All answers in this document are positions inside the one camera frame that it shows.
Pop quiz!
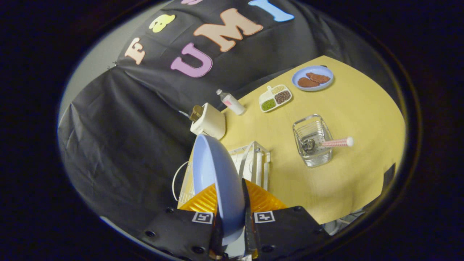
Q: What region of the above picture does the white divided dish with seeds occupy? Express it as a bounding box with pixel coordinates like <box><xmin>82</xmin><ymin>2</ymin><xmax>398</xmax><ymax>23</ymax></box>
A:
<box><xmin>258</xmin><ymin>84</ymin><xmax>293</xmax><ymax>113</ymax></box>

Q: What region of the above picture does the black backdrop cloth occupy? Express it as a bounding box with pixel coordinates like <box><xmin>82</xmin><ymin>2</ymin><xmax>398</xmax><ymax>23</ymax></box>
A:
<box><xmin>57</xmin><ymin>0</ymin><xmax>403</xmax><ymax>232</ymax></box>

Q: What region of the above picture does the brown cookie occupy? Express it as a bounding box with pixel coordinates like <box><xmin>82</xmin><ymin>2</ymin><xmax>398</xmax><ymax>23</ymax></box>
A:
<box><xmin>306</xmin><ymin>72</ymin><xmax>331</xmax><ymax>84</ymax></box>
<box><xmin>297</xmin><ymin>77</ymin><xmax>320</xmax><ymax>88</ymax></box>

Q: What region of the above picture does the small blue plate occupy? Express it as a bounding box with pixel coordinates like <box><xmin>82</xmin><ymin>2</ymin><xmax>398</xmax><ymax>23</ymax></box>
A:
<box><xmin>291</xmin><ymin>65</ymin><xmax>334</xmax><ymax>92</ymax></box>

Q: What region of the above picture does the clear bottle with pink label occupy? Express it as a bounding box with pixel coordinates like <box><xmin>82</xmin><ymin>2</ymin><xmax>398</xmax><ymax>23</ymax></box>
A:
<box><xmin>216</xmin><ymin>89</ymin><xmax>246</xmax><ymax>116</ymax></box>

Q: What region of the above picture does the white wire dish rack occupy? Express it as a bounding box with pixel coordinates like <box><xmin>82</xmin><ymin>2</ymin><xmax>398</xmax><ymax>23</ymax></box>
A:
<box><xmin>172</xmin><ymin>141</ymin><xmax>271</xmax><ymax>209</ymax></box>

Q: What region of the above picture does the large blue plate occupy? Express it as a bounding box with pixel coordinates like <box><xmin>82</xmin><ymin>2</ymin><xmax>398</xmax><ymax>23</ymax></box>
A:
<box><xmin>191</xmin><ymin>134</ymin><xmax>246</xmax><ymax>247</ymax></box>

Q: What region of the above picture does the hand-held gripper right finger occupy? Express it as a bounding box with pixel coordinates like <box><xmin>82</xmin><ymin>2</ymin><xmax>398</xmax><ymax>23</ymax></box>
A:
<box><xmin>241</xmin><ymin>178</ymin><xmax>331</xmax><ymax>261</ymax></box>

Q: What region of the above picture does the spoon with pink striped handle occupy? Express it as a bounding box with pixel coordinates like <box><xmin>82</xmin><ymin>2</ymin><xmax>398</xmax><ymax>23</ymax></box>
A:
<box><xmin>302</xmin><ymin>136</ymin><xmax>354</xmax><ymax>153</ymax></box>

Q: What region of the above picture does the metal wire basket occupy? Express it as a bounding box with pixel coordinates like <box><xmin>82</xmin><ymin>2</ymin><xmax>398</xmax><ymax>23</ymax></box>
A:
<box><xmin>292</xmin><ymin>114</ymin><xmax>333</xmax><ymax>168</ymax></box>

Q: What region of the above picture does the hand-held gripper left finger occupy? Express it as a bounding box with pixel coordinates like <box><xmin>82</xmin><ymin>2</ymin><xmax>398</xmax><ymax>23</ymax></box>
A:
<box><xmin>140</xmin><ymin>183</ymin><xmax>224</xmax><ymax>261</ymax></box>

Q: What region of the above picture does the white toaster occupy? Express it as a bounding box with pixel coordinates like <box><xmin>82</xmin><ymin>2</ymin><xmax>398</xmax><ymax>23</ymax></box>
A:
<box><xmin>190</xmin><ymin>103</ymin><xmax>226</xmax><ymax>140</ymax></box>

